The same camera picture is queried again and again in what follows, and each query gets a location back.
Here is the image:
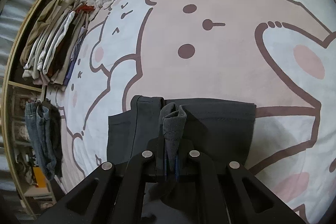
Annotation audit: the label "dark grey garment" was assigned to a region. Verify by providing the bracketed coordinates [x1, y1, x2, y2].
[106, 96, 256, 170]

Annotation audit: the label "stack of folded clothes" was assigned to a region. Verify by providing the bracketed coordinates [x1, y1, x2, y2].
[20, 0, 95, 88]

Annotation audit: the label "hanging blue jeans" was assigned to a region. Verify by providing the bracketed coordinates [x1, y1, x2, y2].
[25, 100, 63, 181]

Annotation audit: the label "pink cartoon bear bedsheet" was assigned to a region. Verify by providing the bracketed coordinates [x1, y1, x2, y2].
[48, 0, 335, 223]

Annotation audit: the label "wooden wardrobe frame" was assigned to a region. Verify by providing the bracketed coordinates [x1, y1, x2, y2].
[1, 0, 55, 219]

